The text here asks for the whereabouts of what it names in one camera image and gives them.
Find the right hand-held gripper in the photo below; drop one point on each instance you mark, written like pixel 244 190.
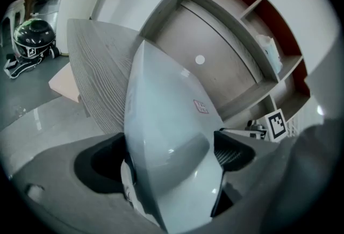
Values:
pixel 275 125

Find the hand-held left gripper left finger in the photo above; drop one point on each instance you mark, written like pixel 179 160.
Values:
pixel 59 200

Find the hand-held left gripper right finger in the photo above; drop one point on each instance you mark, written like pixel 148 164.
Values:
pixel 263 173

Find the pale blue box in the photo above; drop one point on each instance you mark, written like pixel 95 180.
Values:
pixel 172 125

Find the white tissue box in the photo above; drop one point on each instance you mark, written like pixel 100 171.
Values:
pixel 271 52

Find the grey wooden shelf unit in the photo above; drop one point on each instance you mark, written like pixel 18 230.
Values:
pixel 215 39

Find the pink board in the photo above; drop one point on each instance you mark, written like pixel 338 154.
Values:
pixel 65 83

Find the grey wooden table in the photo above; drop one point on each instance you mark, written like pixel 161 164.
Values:
pixel 99 71

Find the black motorcycle helmet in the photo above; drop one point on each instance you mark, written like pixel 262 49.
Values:
pixel 35 36

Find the cream curved-leg stool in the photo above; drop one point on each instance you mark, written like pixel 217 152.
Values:
pixel 13 12

